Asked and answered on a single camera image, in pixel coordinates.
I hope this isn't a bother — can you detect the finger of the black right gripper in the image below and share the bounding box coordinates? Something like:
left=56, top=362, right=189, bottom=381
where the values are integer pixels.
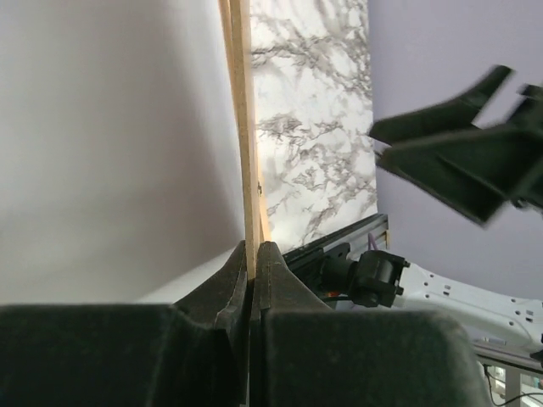
left=368, top=65, right=513, bottom=146
left=377, top=85, right=542, bottom=226

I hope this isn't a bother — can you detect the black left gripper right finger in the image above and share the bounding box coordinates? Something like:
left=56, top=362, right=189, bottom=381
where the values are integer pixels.
left=249, top=242, right=488, bottom=406

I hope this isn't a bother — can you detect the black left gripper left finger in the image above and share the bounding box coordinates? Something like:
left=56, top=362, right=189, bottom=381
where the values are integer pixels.
left=1, top=243, right=249, bottom=406

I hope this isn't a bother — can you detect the brown frame backing board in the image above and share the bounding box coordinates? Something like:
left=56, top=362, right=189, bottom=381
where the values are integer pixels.
left=218, top=0, right=271, bottom=280

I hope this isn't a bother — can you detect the photo print with window scene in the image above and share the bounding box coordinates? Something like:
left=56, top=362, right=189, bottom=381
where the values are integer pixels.
left=1, top=1, right=244, bottom=304

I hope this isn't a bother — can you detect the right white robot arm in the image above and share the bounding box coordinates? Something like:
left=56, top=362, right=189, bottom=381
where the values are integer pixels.
left=321, top=64, right=542, bottom=360

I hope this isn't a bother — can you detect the black table edge rail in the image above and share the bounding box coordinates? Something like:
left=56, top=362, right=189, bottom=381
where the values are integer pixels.
left=283, top=231, right=360, bottom=296

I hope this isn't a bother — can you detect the aluminium side rail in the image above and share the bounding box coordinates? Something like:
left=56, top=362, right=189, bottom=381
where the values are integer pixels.
left=296, top=213, right=391, bottom=259

